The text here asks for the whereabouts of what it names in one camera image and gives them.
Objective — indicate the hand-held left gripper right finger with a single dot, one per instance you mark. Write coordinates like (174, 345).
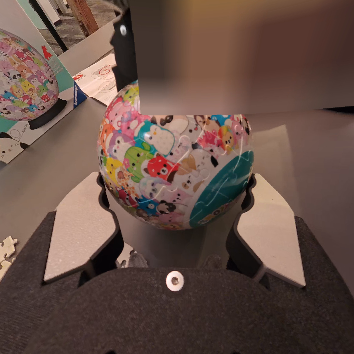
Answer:
(268, 235)

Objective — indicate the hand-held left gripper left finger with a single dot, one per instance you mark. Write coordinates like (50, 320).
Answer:
(80, 229)

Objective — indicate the colourful puzzle ball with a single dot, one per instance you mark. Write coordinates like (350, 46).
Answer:
(155, 166)

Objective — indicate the pile of loose puzzle pieces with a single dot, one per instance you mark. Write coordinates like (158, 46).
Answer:
(7, 244)

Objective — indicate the puzzle ball box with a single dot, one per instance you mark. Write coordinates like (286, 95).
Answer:
(27, 83)

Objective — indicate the white instruction leaflet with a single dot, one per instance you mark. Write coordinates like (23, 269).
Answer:
(94, 80)

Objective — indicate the black metal pole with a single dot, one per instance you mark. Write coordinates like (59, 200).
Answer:
(48, 25)

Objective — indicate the wooden post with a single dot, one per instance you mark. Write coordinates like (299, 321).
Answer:
(83, 16)

